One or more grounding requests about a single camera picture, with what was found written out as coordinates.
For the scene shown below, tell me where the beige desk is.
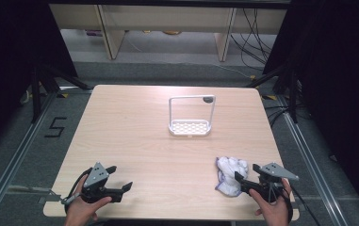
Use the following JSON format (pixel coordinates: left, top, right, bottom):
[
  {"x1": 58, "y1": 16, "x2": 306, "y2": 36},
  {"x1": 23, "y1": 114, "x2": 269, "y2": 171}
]
[{"x1": 48, "y1": 3, "x2": 289, "y2": 62}]

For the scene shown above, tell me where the black tripod stand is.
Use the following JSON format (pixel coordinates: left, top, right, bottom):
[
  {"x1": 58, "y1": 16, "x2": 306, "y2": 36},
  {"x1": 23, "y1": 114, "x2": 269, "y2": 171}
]
[
  {"x1": 245, "y1": 61, "x2": 303, "y2": 124},
  {"x1": 29, "y1": 62, "x2": 92, "y2": 124}
]

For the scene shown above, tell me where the white cloth with purple edge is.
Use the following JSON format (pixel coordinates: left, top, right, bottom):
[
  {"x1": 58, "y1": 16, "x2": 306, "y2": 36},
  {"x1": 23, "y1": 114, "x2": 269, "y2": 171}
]
[{"x1": 214, "y1": 155, "x2": 250, "y2": 198}]

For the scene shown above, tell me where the white plastic towel rack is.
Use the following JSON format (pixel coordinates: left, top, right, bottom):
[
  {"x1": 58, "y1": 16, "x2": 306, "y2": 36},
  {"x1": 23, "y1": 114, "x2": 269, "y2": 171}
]
[{"x1": 168, "y1": 94, "x2": 217, "y2": 137}]

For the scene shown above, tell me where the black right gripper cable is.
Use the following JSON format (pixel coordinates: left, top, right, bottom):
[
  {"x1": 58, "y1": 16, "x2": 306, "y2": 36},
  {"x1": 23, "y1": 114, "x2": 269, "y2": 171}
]
[{"x1": 280, "y1": 183, "x2": 322, "y2": 226}]

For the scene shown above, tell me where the bundle of black cables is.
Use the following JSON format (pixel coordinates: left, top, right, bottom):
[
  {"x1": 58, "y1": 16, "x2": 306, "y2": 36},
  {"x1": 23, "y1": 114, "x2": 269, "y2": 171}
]
[{"x1": 229, "y1": 8, "x2": 275, "y2": 72}]

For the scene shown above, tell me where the person's right hand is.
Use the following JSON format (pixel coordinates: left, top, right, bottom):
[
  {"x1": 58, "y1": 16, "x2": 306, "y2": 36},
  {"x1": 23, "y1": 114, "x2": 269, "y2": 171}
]
[{"x1": 249, "y1": 179, "x2": 293, "y2": 226}]

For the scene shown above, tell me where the black curtain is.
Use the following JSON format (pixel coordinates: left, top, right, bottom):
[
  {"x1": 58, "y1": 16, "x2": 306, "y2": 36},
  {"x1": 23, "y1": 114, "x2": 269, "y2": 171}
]
[
  {"x1": 0, "y1": 0, "x2": 78, "y2": 158},
  {"x1": 262, "y1": 0, "x2": 359, "y2": 220}
]

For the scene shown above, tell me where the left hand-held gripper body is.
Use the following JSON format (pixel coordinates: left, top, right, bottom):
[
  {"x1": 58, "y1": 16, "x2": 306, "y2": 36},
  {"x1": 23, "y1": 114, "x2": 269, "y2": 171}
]
[{"x1": 80, "y1": 161, "x2": 123, "y2": 203}]

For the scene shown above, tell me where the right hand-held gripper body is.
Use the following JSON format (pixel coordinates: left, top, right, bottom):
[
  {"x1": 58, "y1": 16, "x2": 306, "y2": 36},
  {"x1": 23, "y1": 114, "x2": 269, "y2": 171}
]
[{"x1": 240, "y1": 162, "x2": 300, "y2": 202}]

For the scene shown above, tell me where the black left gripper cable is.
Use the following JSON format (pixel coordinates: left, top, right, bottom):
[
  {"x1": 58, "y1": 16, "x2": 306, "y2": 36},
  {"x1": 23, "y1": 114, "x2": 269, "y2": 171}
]
[{"x1": 61, "y1": 167, "x2": 94, "y2": 215}]

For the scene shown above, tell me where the person's left hand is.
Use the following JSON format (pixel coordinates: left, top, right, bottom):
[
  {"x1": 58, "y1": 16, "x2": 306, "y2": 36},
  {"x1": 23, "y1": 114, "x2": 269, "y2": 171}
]
[{"x1": 63, "y1": 177, "x2": 113, "y2": 226}]

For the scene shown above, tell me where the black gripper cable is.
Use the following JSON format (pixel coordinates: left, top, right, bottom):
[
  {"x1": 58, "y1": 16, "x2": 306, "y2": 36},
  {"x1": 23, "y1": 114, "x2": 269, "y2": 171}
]
[
  {"x1": 61, "y1": 167, "x2": 94, "y2": 215},
  {"x1": 280, "y1": 183, "x2": 322, "y2": 226}
]

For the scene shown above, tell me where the aluminium floor rail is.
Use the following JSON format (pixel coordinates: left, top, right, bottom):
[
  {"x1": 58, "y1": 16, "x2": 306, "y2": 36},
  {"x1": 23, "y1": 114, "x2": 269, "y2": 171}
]
[
  {"x1": 0, "y1": 89, "x2": 58, "y2": 226},
  {"x1": 275, "y1": 93, "x2": 352, "y2": 226}
]

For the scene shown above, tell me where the white floor cable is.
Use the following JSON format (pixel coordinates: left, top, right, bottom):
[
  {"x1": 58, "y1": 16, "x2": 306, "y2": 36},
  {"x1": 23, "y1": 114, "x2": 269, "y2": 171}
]
[{"x1": 209, "y1": 61, "x2": 257, "y2": 80}]

